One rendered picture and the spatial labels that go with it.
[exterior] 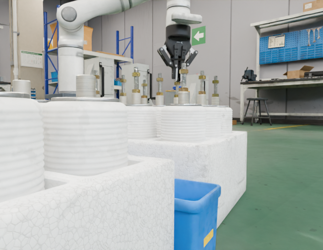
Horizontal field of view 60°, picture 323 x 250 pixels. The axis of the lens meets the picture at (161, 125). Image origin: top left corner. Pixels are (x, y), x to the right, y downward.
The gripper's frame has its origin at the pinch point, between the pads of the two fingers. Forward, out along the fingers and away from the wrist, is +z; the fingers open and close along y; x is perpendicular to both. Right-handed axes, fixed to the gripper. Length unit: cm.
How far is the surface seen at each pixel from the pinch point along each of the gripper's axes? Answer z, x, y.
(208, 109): 10.5, 21.5, 1.3
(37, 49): -125, -633, 79
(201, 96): 7.4, 17.7, 1.3
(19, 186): 16, 57, 37
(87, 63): -40, -242, 5
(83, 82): 8, 47, 31
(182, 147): 17.4, 32.4, 12.7
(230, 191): 29.8, 23.2, -4.0
